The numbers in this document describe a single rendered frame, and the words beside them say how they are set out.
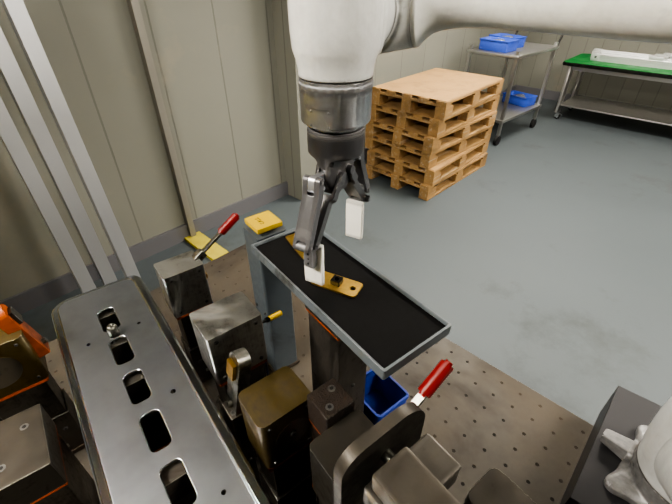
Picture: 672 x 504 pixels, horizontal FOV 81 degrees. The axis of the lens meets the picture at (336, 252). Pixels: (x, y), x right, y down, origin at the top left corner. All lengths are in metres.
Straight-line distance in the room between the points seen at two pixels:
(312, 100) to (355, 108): 0.05
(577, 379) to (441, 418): 1.30
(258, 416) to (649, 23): 0.62
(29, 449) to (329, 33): 0.69
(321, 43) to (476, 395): 0.92
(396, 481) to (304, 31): 0.46
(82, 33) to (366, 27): 2.17
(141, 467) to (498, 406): 0.81
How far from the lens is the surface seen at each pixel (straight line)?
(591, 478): 0.99
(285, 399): 0.62
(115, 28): 2.59
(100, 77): 2.58
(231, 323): 0.69
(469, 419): 1.09
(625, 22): 0.50
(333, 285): 0.66
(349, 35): 0.46
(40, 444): 0.77
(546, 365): 2.28
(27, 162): 2.15
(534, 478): 1.07
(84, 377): 0.86
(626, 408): 1.12
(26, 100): 2.14
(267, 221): 0.84
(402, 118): 3.38
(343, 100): 0.48
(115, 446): 0.75
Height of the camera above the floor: 1.59
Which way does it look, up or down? 36 degrees down
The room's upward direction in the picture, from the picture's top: straight up
